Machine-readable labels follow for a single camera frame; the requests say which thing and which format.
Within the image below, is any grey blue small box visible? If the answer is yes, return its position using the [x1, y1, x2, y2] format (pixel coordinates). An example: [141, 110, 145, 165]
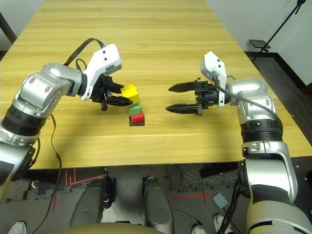
[212, 194, 229, 209]

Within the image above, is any thin black hanging cable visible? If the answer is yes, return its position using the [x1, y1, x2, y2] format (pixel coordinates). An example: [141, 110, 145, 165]
[31, 114, 63, 234]

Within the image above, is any grey robot right leg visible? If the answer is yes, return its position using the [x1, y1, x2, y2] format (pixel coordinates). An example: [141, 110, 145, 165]
[143, 176, 175, 234]

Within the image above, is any black right camera cable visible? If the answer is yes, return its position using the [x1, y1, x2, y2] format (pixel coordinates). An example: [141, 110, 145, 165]
[211, 75, 280, 121]

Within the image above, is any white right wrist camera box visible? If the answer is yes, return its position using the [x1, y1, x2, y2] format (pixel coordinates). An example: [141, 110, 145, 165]
[199, 51, 228, 108]

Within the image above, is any dark red floor object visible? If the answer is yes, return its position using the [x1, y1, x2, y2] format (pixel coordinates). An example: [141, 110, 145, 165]
[299, 84, 312, 97]

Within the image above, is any black flat tray plate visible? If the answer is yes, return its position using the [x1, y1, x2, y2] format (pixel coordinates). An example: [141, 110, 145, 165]
[249, 39, 271, 49]

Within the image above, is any white sneaker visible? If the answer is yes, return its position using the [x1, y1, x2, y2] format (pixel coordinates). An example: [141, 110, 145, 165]
[214, 213, 234, 234]
[192, 224, 207, 234]
[7, 221, 27, 234]

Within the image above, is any olive robot torso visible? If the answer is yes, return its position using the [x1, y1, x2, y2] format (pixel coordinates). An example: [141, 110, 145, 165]
[57, 223, 152, 234]

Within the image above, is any red wooden block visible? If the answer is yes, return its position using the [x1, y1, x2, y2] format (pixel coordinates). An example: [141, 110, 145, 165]
[129, 112, 145, 124]

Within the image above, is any grey metal base plate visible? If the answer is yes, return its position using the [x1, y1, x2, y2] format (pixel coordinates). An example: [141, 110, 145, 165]
[101, 177, 147, 225]

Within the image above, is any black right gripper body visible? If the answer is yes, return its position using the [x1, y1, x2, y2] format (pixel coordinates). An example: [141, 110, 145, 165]
[194, 78, 220, 117]

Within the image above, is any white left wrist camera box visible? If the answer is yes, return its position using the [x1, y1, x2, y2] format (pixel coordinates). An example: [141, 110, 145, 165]
[79, 43, 122, 101]

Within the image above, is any grey robot left leg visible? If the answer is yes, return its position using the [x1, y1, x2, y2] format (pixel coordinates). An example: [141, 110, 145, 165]
[70, 179, 114, 229]

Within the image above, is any black left camera cable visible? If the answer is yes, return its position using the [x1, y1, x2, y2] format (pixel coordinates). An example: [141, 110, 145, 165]
[63, 38, 106, 71]

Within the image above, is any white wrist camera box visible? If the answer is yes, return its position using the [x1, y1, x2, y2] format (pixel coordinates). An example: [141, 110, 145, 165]
[199, 51, 228, 108]
[79, 43, 122, 101]

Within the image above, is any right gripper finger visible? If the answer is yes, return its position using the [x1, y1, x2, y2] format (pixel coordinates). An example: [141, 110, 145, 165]
[165, 103, 199, 116]
[168, 82, 196, 93]

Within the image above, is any black camera cable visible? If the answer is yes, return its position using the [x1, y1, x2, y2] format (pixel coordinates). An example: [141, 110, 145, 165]
[63, 38, 106, 71]
[211, 75, 280, 121]

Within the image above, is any black cable bundle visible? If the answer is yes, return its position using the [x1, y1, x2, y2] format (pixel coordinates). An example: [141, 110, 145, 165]
[219, 179, 247, 234]

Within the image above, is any grey robot leg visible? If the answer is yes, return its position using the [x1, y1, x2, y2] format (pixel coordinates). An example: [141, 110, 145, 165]
[143, 176, 175, 234]
[70, 179, 114, 229]

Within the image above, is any yellow wooden block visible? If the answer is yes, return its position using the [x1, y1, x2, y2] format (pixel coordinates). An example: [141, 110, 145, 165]
[121, 84, 140, 104]

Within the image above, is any black tripod stand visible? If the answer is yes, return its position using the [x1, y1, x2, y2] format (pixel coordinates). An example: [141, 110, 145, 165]
[253, 0, 307, 61]

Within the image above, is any speckled rubber floor mat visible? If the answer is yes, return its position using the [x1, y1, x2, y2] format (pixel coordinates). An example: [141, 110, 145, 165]
[165, 163, 241, 192]

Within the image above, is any black floor panel with screws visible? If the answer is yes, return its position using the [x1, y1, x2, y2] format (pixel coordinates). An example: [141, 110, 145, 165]
[291, 156, 312, 203]

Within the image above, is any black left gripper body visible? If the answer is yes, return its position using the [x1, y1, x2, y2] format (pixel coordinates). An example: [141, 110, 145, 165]
[91, 75, 117, 112]

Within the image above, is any green wooden block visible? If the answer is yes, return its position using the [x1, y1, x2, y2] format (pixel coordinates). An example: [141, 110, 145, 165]
[128, 102, 143, 117]

